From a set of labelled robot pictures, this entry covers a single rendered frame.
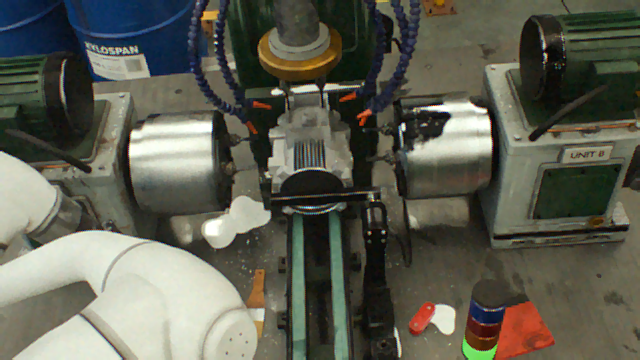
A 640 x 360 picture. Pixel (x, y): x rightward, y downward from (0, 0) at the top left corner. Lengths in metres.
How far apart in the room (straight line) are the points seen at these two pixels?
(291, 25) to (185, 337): 0.88
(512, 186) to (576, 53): 0.33
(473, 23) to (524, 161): 2.46
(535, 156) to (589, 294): 0.38
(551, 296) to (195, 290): 1.18
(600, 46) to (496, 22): 2.49
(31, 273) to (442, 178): 0.93
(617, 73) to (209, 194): 0.90
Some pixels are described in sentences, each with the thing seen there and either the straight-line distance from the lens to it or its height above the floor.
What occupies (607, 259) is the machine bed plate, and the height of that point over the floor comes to 0.80.
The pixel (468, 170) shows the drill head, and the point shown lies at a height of 1.07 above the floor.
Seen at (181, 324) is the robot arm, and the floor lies 1.66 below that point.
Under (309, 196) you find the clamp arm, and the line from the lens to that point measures 1.55.
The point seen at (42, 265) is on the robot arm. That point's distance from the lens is 0.93.
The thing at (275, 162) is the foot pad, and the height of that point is 1.08.
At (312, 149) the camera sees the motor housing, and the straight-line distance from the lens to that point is 1.54.
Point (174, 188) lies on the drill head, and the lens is 1.56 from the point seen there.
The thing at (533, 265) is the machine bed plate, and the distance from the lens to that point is 1.74.
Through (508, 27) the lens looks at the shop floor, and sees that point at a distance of 3.93.
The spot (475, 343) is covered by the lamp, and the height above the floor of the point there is 1.10.
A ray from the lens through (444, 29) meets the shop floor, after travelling 3.88.
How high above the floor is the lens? 2.17
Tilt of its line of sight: 46 degrees down
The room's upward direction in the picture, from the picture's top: 6 degrees counter-clockwise
